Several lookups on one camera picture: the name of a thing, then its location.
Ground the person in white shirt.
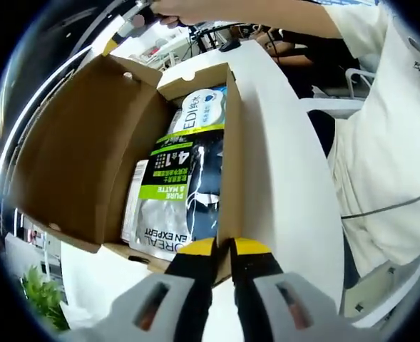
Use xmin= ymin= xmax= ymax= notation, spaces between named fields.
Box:
xmin=323 ymin=0 xmax=420 ymax=275

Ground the green plant in white pot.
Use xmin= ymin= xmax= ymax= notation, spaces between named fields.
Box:
xmin=20 ymin=265 xmax=70 ymax=331

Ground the white tube-frame chair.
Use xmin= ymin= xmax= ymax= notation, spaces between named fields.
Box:
xmin=344 ymin=67 xmax=378 ymax=99

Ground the curved ceiling light strip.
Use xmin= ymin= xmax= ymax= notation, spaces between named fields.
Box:
xmin=0 ymin=46 xmax=89 ymax=214

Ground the thin device cable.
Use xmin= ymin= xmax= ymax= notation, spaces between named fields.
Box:
xmin=340 ymin=187 xmax=420 ymax=218

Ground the white medicine box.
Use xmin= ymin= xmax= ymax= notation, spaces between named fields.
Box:
xmin=120 ymin=159 xmax=150 ymax=244

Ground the white chest-worn device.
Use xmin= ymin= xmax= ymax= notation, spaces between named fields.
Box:
xmin=387 ymin=17 xmax=420 ymax=72

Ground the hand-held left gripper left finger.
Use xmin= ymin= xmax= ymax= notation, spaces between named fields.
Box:
xmin=58 ymin=237 xmax=218 ymax=342

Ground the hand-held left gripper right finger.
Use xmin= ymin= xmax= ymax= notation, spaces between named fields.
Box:
xmin=229 ymin=237 xmax=380 ymax=342

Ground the brown cardboard shoe box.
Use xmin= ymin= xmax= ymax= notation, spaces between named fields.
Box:
xmin=8 ymin=53 xmax=245 ymax=286

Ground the black green face mask packet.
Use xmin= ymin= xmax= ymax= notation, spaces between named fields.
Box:
xmin=129 ymin=130 xmax=227 ymax=263

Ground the black metal stand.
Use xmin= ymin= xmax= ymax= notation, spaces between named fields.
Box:
xmin=188 ymin=21 xmax=232 ymax=54

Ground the white blue wet wipes pack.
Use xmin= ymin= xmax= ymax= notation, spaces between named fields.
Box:
xmin=170 ymin=85 xmax=228 ymax=135

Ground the person's right hand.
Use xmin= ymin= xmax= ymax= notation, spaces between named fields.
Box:
xmin=148 ymin=0 xmax=212 ymax=28

